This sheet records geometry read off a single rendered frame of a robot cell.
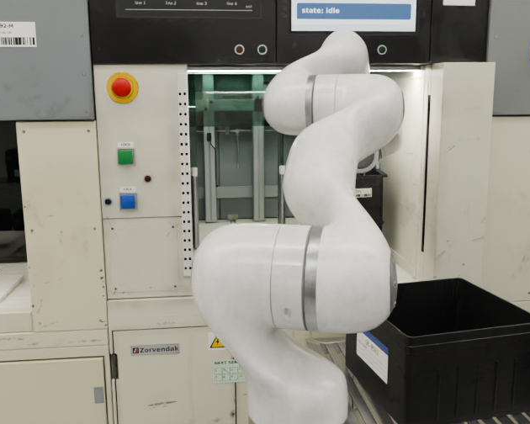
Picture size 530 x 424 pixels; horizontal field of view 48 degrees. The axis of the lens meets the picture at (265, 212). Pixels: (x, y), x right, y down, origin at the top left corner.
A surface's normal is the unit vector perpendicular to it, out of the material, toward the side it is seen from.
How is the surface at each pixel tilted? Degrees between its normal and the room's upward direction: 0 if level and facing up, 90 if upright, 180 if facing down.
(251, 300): 101
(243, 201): 90
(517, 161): 90
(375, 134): 105
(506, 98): 90
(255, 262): 63
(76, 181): 90
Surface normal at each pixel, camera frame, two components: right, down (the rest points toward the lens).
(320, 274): -0.21, -0.19
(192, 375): 0.11, 0.18
